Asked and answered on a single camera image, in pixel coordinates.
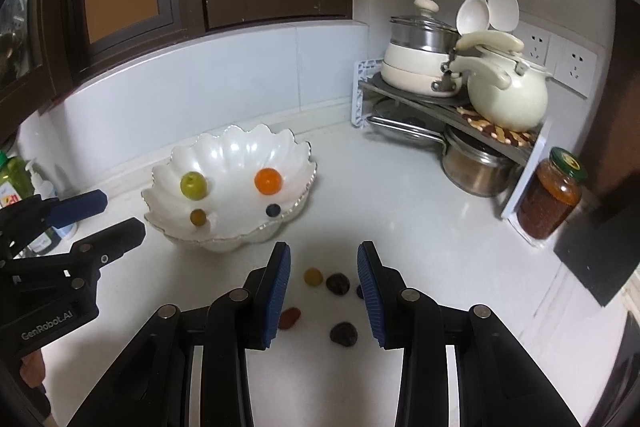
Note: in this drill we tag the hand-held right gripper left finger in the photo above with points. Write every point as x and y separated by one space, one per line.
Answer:
280 287

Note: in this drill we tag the cream kettle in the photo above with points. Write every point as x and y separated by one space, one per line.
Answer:
510 97

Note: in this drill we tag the green dish soap bottle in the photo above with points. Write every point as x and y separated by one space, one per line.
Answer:
12 174

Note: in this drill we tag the glass jar of sauce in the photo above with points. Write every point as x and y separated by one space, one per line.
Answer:
547 202

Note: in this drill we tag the steel rimmed pot lid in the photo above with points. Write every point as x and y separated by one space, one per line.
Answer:
405 117

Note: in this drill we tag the dark purple plum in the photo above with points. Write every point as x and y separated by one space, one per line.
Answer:
343 333
336 283

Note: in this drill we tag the blueberry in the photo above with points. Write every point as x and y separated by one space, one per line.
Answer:
359 291
273 210

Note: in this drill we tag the white pump soap bottle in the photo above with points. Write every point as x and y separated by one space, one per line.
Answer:
46 191

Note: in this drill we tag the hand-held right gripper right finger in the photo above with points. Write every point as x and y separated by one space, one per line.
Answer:
370 292

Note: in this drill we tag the steel steamer with lid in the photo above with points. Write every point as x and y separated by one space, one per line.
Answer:
422 34

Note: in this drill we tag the cream cooking pot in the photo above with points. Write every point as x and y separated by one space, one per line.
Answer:
415 69

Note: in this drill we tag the black cleaver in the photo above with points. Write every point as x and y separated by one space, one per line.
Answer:
595 257

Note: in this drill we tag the person's left hand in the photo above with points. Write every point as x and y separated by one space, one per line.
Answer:
32 368

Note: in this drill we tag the steel pot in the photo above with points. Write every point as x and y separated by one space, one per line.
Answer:
475 172

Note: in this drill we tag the grey corner shelf rack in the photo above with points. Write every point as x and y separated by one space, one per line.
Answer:
525 187

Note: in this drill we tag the dark brown cutting board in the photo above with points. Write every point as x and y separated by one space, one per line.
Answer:
617 107

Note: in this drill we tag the orange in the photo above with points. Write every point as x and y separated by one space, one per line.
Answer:
268 181

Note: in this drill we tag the white scalloped bowl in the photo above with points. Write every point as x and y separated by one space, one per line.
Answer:
230 157

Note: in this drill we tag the open brown window sash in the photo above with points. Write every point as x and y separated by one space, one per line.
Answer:
25 57

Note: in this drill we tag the small red fruit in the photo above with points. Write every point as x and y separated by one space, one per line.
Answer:
289 318

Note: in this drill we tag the green apple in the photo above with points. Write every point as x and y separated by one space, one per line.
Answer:
193 185

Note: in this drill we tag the small yellow-brown fruit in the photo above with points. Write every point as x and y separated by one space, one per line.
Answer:
313 277
198 217

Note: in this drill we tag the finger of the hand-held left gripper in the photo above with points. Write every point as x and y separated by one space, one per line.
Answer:
117 234
80 207

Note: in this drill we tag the patterned trivet mat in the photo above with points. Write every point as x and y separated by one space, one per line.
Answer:
500 134

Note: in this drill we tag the white wall socket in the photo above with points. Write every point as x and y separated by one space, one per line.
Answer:
575 64
534 47

